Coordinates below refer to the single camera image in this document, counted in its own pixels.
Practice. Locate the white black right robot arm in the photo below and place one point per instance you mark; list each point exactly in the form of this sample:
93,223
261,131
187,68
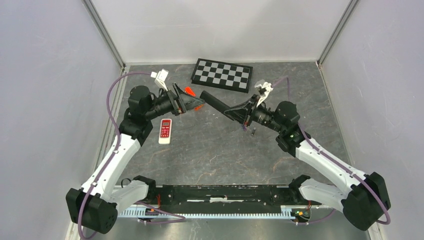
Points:
362,198

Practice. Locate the red toy block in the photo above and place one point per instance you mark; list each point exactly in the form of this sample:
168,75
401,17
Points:
189,91

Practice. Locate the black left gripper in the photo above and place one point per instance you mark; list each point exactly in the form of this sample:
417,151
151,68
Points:
183,101

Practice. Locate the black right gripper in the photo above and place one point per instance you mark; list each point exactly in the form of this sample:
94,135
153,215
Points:
242,113

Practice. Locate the orange toy block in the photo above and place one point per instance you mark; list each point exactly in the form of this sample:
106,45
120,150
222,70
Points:
198,107

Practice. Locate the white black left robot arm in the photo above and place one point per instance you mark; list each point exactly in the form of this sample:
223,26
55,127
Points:
96,205

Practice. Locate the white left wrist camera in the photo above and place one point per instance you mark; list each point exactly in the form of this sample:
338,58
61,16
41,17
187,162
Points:
160,78

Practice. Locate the grey slotted cable duct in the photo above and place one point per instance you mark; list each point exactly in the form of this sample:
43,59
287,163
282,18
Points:
146,213

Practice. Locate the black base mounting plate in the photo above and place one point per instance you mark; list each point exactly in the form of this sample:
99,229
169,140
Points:
224,199

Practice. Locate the black white checkerboard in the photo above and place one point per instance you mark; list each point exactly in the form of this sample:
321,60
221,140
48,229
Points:
222,75

